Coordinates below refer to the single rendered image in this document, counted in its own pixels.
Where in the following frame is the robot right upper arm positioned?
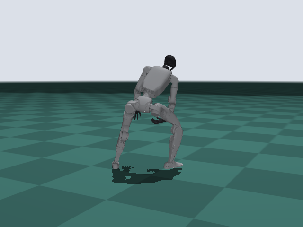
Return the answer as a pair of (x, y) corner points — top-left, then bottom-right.
(168, 74), (179, 104)

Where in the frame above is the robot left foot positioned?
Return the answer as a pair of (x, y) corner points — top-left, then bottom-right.
(112, 161), (119, 169)

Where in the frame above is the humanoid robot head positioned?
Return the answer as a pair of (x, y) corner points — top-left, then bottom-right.
(163, 55), (176, 71)

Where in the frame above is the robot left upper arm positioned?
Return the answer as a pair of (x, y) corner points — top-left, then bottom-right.
(135, 66), (152, 92)

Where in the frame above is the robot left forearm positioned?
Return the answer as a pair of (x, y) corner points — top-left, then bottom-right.
(134, 89), (141, 101)

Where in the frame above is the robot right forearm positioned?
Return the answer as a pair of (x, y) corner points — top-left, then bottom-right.
(168, 101), (176, 113)

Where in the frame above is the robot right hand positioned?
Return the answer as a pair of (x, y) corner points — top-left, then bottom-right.
(151, 117), (165, 124)

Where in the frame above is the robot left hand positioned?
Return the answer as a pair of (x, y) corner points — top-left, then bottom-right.
(134, 110), (141, 119)

